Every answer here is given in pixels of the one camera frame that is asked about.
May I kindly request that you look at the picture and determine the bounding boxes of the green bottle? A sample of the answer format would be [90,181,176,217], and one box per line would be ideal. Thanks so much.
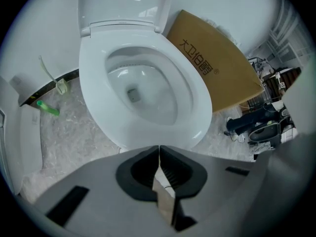
[36,100,60,117]

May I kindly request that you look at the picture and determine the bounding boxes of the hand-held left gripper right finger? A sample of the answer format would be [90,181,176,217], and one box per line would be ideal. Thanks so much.
[159,145,258,237]

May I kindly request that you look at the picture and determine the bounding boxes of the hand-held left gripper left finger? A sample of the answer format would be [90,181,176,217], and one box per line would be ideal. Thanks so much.
[34,145,176,237]

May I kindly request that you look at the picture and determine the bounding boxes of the dark wooden staircase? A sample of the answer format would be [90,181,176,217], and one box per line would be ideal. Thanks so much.
[263,67,302,101]

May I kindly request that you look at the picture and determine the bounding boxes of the toilet brush with holder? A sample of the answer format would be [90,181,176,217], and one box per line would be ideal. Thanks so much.
[38,55,69,95]

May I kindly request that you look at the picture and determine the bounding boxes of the large cardboard box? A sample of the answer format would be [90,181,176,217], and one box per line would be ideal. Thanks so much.
[165,9,265,114]

